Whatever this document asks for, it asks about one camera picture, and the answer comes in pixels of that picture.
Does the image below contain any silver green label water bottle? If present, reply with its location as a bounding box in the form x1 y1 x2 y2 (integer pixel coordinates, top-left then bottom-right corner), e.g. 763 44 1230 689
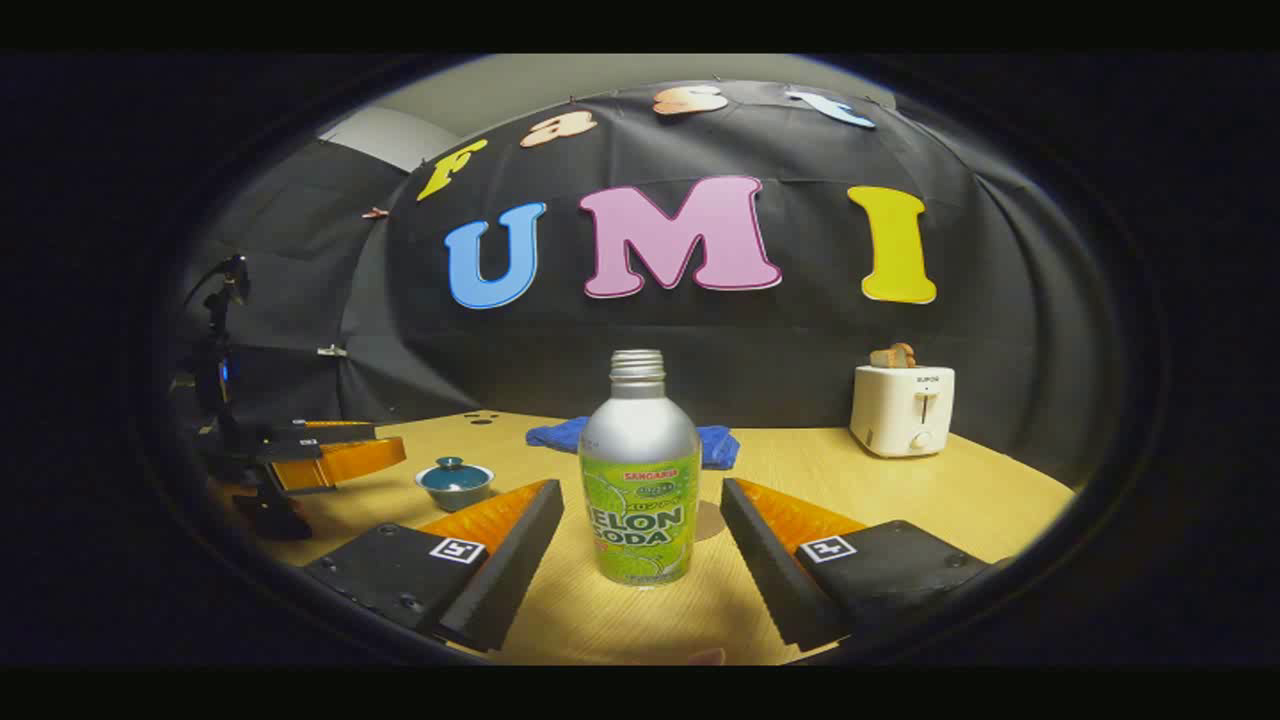
578 349 703 588

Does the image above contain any white toaster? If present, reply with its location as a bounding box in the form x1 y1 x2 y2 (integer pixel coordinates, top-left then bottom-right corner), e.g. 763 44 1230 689
849 364 956 459

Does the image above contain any teal white teacup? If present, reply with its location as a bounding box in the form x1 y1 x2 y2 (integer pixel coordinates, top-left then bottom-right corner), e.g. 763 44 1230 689
415 465 496 513

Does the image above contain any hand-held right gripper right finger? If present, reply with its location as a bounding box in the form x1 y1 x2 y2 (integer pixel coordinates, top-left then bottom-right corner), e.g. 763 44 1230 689
720 477 1001 653

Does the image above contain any black backdrop cloth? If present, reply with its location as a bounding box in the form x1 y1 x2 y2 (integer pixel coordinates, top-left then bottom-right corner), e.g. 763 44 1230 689
175 80 1121 491

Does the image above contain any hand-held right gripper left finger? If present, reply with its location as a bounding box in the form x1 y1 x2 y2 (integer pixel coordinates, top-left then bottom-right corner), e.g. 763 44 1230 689
303 478 566 653

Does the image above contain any blue folded towel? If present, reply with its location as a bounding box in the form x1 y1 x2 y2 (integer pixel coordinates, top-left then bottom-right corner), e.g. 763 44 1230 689
525 415 741 471

